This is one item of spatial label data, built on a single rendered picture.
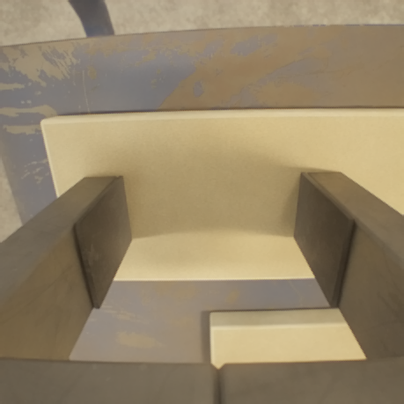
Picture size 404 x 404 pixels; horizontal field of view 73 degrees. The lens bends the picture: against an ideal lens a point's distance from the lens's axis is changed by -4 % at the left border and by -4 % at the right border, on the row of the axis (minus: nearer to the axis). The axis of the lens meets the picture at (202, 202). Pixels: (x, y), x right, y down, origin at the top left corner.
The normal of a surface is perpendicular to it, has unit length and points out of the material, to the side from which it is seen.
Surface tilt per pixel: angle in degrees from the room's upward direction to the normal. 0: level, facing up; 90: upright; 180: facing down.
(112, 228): 90
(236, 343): 0
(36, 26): 0
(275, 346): 0
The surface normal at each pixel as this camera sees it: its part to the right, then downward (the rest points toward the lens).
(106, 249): 1.00, -0.02
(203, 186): -0.02, 0.39
